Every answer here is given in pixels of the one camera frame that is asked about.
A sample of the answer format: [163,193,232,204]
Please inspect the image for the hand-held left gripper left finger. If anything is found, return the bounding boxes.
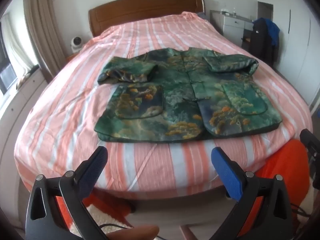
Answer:
[26,146,111,240]

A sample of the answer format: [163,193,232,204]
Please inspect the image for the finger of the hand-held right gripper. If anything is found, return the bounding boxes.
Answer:
[299,128,320,158]

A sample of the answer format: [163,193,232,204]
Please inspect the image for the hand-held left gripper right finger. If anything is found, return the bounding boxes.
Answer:
[208,147,293,240]

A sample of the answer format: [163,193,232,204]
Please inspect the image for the green printed jacket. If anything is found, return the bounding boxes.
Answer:
[94,47,282,143]

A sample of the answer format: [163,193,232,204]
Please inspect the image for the chair with dark clothes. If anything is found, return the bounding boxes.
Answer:
[250,18,275,67]

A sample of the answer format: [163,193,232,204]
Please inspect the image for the orange cloth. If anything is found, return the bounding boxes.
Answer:
[246,139,314,209]

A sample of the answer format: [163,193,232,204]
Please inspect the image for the orange white rug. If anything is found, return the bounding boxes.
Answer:
[54,189,134,235]

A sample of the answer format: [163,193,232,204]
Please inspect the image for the grey bed base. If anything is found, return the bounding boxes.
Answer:
[126,185,227,232]

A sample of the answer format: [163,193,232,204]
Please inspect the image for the human thumb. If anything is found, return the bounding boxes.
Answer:
[106,224,202,240]

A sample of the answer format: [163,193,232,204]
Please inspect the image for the white window-side cabinet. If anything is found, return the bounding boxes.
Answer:
[0,66,54,230]

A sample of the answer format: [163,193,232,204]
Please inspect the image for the blue hanging garment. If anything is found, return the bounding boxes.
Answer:
[264,18,281,48]

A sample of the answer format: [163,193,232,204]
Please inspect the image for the white drawer cabinet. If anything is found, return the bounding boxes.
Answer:
[209,9,255,48]

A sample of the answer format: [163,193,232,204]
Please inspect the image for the window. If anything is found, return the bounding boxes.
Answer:
[0,12,19,94]

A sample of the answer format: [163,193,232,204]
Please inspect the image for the beige curtain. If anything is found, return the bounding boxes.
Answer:
[23,0,59,80]

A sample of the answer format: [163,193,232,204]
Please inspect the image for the wooden headboard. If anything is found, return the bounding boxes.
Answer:
[88,0,206,37]

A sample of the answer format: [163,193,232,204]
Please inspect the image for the black cable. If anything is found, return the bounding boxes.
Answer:
[99,223,134,230]

